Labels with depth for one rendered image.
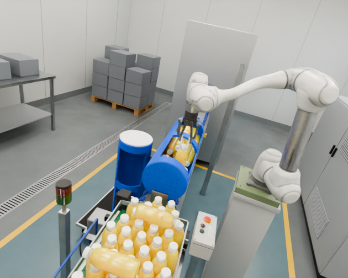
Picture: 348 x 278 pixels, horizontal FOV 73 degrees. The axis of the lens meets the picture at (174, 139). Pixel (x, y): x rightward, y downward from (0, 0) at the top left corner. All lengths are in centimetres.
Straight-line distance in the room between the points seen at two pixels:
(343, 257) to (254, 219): 117
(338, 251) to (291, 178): 137
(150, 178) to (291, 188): 82
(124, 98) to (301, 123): 426
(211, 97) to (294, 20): 540
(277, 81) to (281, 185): 59
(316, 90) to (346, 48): 531
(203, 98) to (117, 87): 424
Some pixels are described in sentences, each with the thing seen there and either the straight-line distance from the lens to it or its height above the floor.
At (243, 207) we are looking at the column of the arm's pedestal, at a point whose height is 91.
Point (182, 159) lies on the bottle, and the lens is 144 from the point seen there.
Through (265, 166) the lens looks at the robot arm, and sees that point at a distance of 165.
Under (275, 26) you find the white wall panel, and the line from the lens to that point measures 636.
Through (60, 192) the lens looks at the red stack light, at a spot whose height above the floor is 124.
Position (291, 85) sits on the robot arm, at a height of 178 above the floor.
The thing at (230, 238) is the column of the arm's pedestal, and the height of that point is 59.
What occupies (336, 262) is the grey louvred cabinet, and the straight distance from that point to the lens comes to 286.
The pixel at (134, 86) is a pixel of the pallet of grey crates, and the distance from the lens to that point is 502.
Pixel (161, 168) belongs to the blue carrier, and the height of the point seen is 118.
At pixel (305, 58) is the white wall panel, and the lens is 642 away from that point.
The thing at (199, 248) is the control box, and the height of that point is 106.
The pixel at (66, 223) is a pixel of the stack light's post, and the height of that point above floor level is 104.
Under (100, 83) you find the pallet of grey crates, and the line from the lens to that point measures 546.
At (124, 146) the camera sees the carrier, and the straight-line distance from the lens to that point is 193.
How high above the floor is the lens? 196
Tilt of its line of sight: 26 degrees down
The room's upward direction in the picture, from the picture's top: 12 degrees clockwise
